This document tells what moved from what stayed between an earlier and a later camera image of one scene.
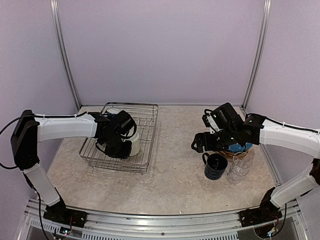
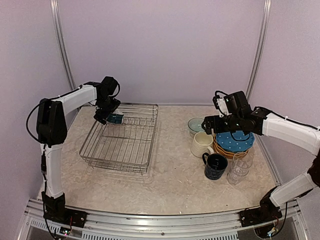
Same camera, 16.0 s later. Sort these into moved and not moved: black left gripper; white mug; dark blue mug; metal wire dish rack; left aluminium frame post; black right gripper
Moved: white mug; black right gripper; black left gripper
Not moved: left aluminium frame post; dark blue mug; metal wire dish rack
